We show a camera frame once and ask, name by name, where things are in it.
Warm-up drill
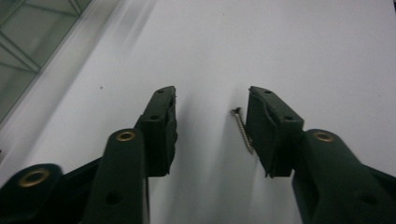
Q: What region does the small metal screw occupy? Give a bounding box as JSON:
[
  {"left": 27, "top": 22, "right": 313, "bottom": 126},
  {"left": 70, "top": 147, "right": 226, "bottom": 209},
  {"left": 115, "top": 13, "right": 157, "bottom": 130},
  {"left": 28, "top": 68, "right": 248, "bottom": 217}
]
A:
[{"left": 231, "top": 107, "right": 255, "bottom": 156}]

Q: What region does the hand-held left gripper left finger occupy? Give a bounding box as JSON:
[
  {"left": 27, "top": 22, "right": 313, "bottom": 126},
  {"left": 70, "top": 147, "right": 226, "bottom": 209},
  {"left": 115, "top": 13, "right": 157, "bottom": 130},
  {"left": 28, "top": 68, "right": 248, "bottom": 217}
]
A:
[{"left": 78, "top": 86, "right": 179, "bottom": 224}]

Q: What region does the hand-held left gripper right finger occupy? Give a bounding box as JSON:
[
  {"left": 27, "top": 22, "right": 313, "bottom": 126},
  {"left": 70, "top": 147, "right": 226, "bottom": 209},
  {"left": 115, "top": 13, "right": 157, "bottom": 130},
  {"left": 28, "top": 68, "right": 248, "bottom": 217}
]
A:
[{"left": 246, "top": 86, "right": 396, "bottom": 224}]

